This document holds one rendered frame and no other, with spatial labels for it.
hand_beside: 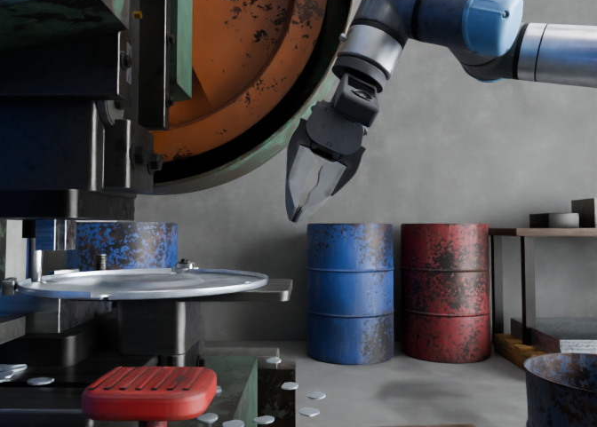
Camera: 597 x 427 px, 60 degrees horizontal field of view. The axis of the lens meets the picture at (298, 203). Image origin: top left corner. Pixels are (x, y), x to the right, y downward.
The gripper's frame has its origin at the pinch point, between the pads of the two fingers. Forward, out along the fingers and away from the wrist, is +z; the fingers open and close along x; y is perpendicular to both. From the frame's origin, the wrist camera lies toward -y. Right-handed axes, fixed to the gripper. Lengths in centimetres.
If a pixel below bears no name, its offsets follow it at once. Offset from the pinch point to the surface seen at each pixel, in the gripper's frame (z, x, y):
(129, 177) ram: 4.6, 19.5, -2.0
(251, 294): 10.5, 1.1, -5.9
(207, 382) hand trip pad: 12.4, 2.4, -32.4
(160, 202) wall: 24, 80, 340
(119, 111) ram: -2.0, 24.3, -0.6
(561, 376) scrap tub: 8, -96, 85
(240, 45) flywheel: -27, 22, 39
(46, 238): 15.4, 25.9, 0.9
